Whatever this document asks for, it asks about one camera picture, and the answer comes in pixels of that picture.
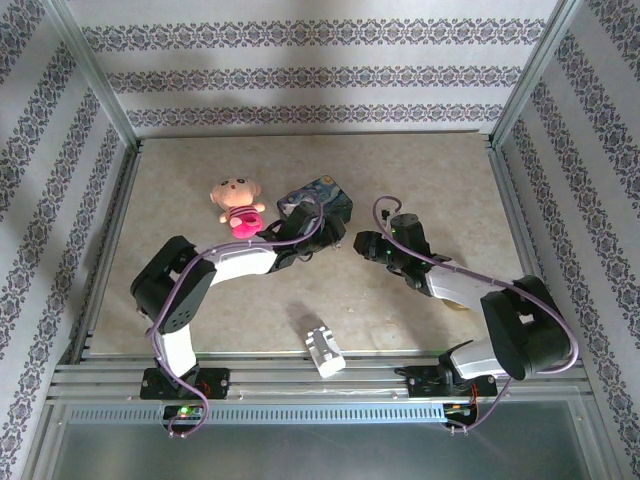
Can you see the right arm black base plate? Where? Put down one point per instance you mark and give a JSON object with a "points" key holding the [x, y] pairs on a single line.
{"points": [[425, 387]]}

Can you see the aluminium frame cross rails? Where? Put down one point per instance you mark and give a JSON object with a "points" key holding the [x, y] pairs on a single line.
{"points": [[300, 380]]}

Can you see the aluminium side rail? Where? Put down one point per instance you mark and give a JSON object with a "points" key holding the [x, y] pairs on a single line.
{"points": [[118, 210], [514, 210]]}

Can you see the yellowish tape roll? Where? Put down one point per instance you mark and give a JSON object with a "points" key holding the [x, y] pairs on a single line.
{"points": [[457, 306]]}

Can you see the white plastic bracket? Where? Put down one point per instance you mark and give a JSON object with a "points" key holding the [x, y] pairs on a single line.
{"points": [[325, 352]]}

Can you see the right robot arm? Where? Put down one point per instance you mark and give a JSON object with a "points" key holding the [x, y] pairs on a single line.
{"points": [[525, 330]]}

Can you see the plush doll with pink dress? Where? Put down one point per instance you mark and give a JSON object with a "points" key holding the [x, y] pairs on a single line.
{"points": [[235, 197]]}

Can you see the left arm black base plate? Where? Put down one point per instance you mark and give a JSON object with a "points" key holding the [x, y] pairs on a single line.
{"points": [[217, 382]]}

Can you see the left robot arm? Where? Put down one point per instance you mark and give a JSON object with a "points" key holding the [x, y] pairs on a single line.
{"points": [[170, 290]]}

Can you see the grey metal panel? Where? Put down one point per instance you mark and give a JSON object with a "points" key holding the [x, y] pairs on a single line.
{"points": [[320, 450]]}

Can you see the aluminium corner post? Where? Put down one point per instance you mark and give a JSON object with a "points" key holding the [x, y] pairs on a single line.
{"points": [[92, 70], [536, 70]]}

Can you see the starry night tin box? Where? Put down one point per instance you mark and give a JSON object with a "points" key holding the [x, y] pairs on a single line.
{"points": [[332, 192]]}

